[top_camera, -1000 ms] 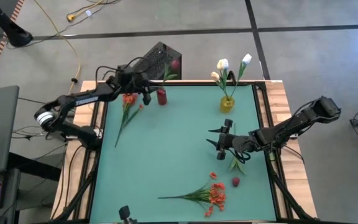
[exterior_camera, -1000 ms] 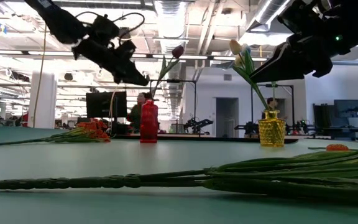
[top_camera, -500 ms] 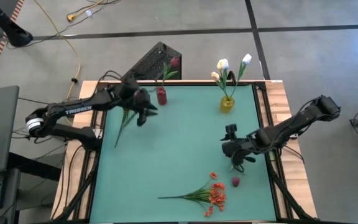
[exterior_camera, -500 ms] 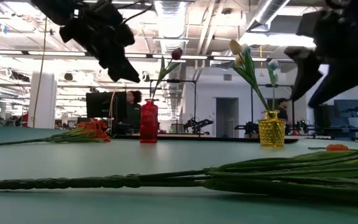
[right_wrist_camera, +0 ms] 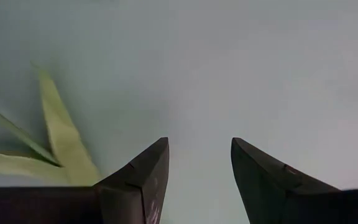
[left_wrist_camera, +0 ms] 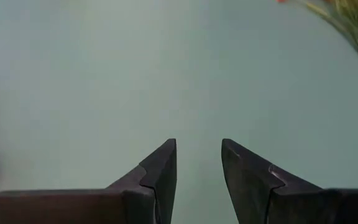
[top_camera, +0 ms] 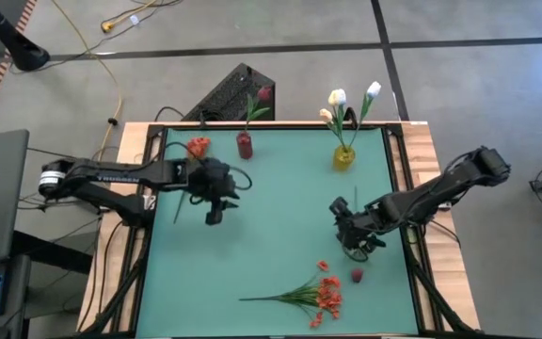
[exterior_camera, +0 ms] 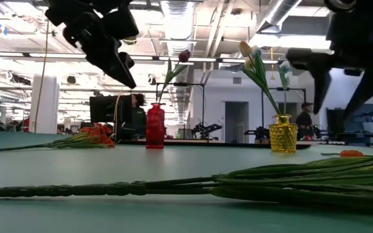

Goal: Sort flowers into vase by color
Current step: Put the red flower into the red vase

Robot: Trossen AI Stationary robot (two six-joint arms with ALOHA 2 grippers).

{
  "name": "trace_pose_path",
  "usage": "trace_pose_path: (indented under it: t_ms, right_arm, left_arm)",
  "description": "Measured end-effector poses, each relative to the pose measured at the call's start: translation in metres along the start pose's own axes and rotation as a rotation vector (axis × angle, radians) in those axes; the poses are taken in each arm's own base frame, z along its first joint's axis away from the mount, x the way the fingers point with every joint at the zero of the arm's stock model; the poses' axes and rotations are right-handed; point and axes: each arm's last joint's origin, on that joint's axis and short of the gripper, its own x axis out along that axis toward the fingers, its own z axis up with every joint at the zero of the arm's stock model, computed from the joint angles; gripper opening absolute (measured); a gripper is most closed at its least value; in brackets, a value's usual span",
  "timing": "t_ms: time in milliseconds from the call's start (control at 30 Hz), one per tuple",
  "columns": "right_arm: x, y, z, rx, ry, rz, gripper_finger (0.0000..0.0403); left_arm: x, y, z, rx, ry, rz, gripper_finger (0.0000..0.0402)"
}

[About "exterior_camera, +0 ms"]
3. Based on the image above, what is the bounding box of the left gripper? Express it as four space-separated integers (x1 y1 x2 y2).
45 0 140 90

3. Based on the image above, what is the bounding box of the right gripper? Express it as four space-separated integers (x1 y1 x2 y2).
285 0 373 120

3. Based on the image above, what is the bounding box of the white and blue tulip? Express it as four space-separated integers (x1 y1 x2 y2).
277 60 291 117

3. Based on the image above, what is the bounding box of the dark red tulip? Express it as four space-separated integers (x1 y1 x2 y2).
321 152 373 160
156 49 191 105

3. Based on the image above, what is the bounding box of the orange flower bunch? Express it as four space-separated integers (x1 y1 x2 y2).
0 106 373 217
0 122 116 153

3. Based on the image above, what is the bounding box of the cream tulip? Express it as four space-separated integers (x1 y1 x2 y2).
239 41 282 117
243 57 282 117

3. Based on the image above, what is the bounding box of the red ribbed glass vase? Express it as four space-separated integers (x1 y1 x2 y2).
145 102 166 150

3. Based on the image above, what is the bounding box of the yellow glass vase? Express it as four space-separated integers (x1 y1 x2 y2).
268 113 299 153

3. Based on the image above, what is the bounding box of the black monitor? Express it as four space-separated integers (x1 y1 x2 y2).
89 95 132 124

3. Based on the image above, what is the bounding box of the person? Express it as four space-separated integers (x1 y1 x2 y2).
121 93 148 140
295 102 319 140

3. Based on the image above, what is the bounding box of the white column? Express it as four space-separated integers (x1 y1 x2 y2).
29 73 60 134

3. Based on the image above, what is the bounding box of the grey door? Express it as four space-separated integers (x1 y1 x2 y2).
224 101 249 143

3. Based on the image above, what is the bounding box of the black rig frame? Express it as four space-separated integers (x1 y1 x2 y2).
155 82 206 133
261 86 307 117

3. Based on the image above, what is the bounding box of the yellow cable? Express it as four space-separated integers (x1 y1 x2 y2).
34 19 50 133

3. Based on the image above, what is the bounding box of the black aluminium table frame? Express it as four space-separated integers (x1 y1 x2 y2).
117 139 313 151

